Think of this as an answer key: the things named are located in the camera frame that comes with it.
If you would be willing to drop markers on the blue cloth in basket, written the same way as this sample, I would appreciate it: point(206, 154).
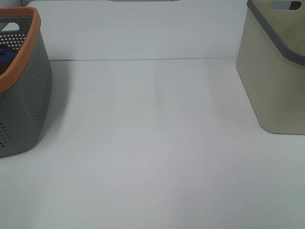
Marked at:
point(6, 58)

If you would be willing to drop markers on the grey basket with orange rim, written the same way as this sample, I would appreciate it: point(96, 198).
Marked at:
point(25, 87)

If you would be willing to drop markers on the beige basket with grey rim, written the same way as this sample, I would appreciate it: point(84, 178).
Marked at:
point(271, 63)

